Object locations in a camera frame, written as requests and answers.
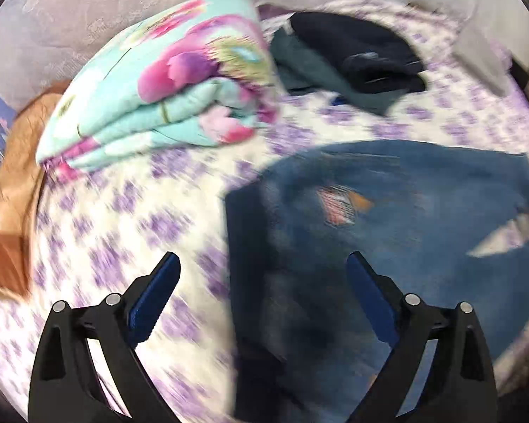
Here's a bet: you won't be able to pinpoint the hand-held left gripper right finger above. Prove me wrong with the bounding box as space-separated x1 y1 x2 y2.
346 251 498 423

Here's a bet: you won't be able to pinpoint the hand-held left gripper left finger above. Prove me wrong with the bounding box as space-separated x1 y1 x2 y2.
28 251 182 423

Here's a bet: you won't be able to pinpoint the blue denim pants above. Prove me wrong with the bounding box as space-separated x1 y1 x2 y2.
224 140 529 423

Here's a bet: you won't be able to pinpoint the purple floral bed sheet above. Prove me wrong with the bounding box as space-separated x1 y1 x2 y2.
0 0 529 423

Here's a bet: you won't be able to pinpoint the floral turquoise folded blanket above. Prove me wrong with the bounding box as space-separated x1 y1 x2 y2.
36 0 279 182

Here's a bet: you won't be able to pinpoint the dark green folded garment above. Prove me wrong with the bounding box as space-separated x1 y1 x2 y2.
270 29 407 117

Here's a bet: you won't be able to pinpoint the dark navy folded garment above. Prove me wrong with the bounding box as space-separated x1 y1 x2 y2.
290 11 427 94

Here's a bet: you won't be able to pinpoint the grey pillow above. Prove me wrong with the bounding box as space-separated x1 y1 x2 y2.
408 0 529 98

